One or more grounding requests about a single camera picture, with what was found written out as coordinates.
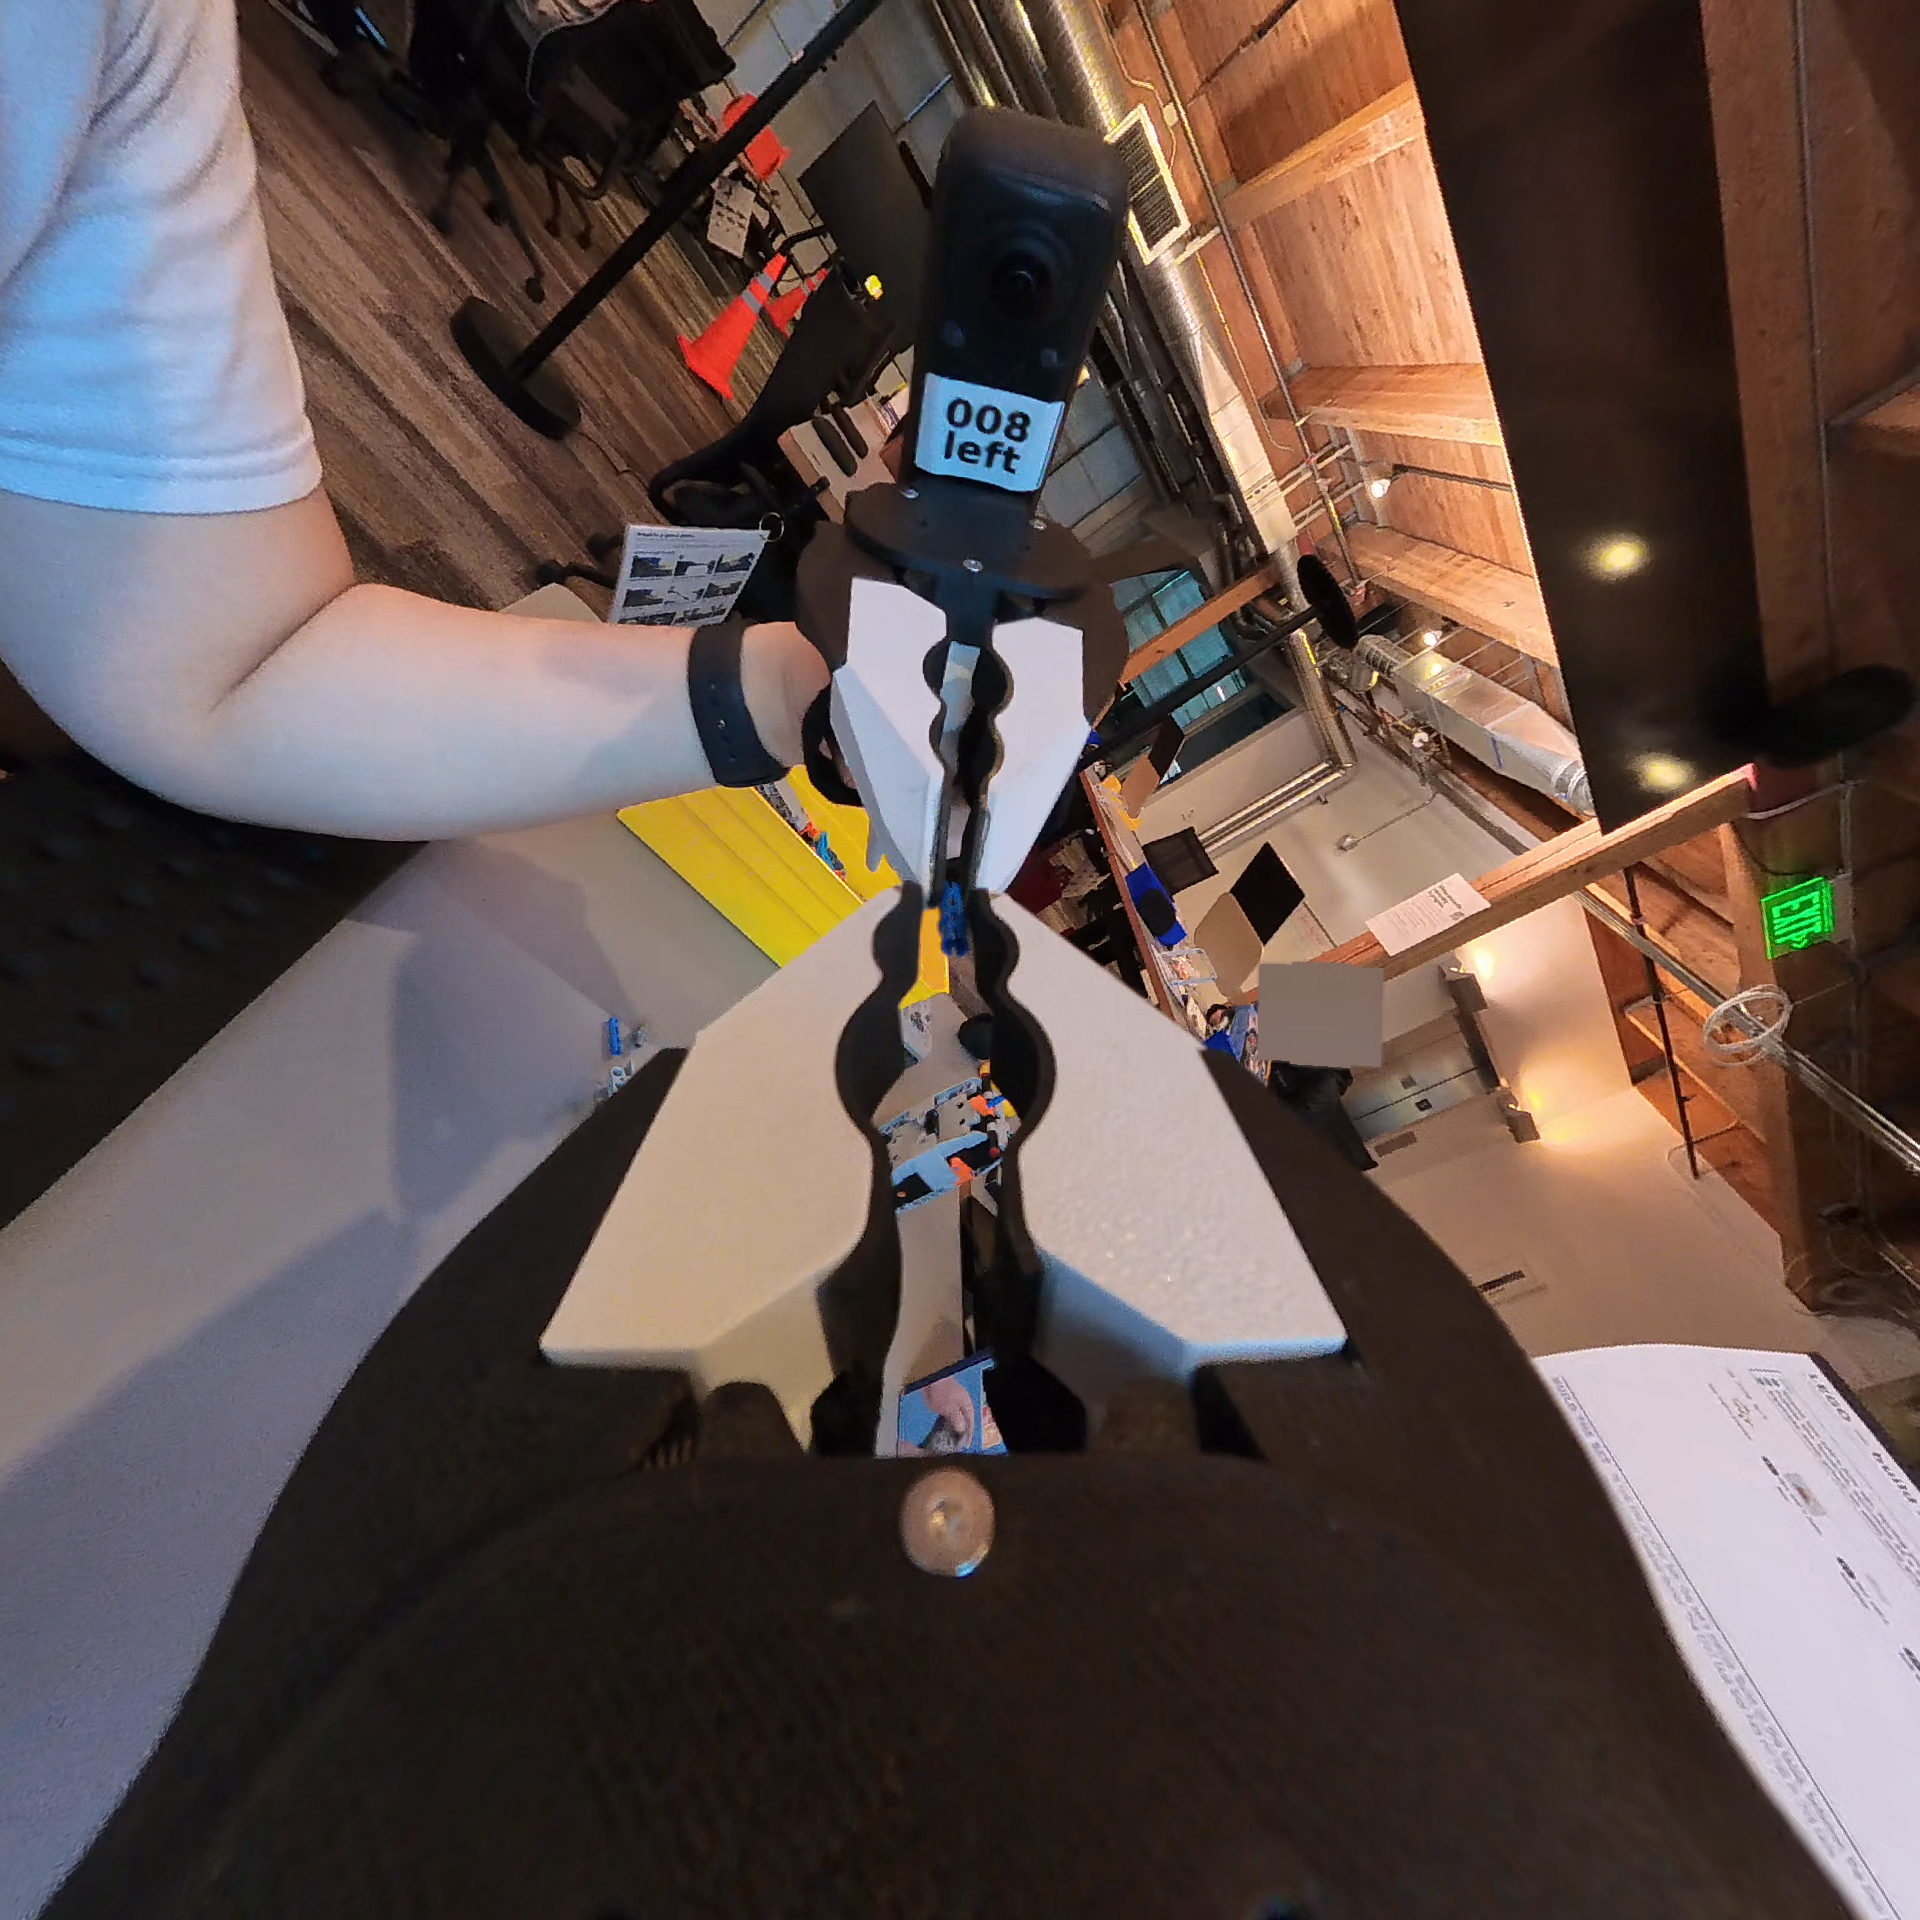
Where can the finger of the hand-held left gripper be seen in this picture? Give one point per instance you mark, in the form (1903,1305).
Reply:
(1049,718)
(886,705)

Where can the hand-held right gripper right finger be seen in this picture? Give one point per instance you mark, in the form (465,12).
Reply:
(1170,1198)

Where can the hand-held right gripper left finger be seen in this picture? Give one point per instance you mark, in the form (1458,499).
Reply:
(707,1198)

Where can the blue toy axle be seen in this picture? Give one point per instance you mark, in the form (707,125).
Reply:
(947,920)

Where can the person's left forearm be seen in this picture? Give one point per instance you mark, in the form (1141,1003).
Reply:
(378,705)

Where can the grey desk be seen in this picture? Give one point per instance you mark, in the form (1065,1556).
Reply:
(378,1078)

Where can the person's left hand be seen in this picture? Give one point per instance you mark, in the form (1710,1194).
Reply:
(796,690)

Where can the black monitor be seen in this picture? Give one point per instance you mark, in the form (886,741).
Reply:
(862,225)

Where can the black wristband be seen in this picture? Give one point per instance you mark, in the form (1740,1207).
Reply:
(731,705)

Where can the air vent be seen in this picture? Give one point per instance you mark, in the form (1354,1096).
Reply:
(1148,180)

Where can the small blue toy parts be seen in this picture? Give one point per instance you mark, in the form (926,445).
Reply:
(620,1060)

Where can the yellow plastic bin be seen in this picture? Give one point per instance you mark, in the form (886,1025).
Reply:
(750,869)

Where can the black pole stand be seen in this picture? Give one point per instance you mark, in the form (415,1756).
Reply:
(1244,632)

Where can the orange traffic cone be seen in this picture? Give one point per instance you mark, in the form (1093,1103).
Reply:
(796,302)
(737,330)
(756,136)

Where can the toy robot model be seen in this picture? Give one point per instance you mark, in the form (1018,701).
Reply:
(951,1124)

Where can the printed photo sheet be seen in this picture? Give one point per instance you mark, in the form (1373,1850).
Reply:
(685,579)

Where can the black office chair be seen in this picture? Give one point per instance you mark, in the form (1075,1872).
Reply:
(750,452)

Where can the blue booklet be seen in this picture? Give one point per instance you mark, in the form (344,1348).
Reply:
(947,1410)

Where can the paper notice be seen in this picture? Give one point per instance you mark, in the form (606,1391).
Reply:
(1425,914)

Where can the black stanchion pole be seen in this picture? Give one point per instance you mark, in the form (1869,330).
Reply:
(517,367)

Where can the green exit sign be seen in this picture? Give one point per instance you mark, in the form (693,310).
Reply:
(1796,919)

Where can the printed instruction sheet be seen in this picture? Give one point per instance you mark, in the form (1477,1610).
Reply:
(1771,1621)

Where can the wooden post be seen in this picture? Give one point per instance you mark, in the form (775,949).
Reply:
(1547,869)

